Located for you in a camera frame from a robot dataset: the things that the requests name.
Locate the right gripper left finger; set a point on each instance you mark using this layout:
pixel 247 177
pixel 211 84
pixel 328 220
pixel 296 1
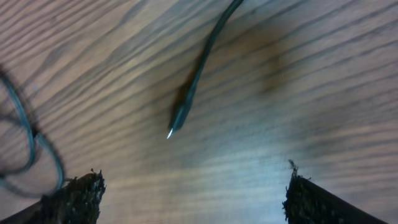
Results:
pixel 77 203

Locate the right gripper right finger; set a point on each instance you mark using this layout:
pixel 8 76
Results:
pixel 307 203

